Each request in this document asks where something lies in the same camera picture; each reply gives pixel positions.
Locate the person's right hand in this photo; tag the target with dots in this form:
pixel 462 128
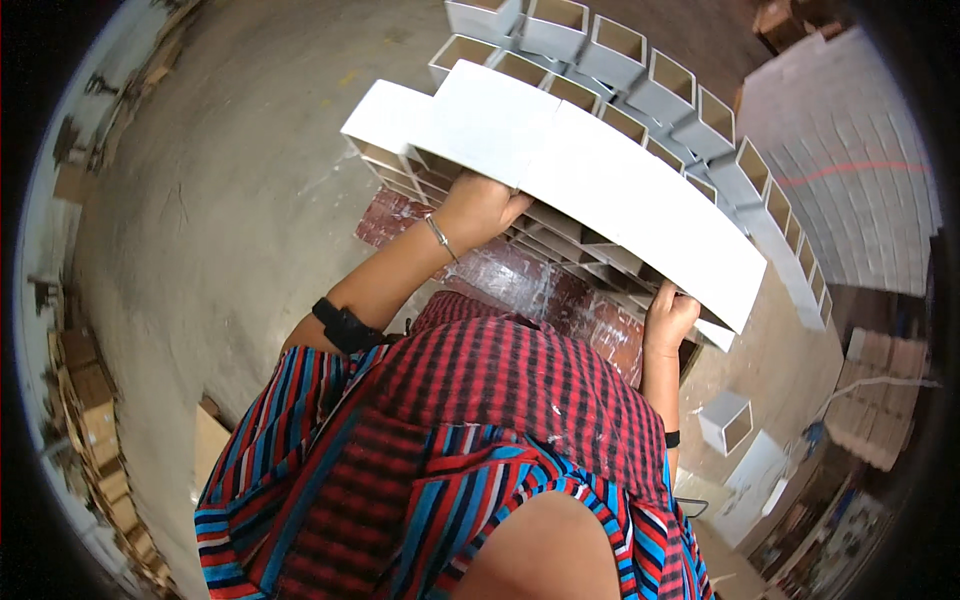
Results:
pixel 666 324

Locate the person's left hand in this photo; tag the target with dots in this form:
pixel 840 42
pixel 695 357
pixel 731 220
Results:
pixel 472 214

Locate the person's left fingers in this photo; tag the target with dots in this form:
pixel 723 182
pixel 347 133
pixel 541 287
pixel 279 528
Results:
pixel 519 207

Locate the person's right fingers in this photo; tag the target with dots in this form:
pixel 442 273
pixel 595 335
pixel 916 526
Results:
pixel 679 303

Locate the stack of white box sleeves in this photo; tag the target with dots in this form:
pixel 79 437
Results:
pixel 570 165

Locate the red-brown board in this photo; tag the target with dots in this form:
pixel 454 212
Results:
pixel 525 277

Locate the single open white box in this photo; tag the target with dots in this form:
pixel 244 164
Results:
pixel 726 422

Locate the black wrist band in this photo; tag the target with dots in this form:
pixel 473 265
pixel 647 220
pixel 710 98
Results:
pixel 345 327
pixel 672 439

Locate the flat white cardboard sheet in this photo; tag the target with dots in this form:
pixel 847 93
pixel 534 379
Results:
pixel 750 487

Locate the rows of open white boxes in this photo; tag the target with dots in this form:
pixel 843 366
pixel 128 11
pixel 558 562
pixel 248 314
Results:
pixel 675 82

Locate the pile of flat white sheets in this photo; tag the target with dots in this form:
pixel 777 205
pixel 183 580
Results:
pixel 847 165

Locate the stacks of brown cardboard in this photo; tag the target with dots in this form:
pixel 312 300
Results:
pixel 877 397

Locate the person's body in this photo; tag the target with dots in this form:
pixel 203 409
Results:
pixel 450 465

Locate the cluttered shelf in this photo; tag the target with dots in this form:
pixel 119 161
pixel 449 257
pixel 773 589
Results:
pixel 825 540

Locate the brown cardboard piece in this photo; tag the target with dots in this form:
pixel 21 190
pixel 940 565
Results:
pixel 210 442

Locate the heap of brown cartons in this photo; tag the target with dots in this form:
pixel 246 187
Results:
pixel 94 442

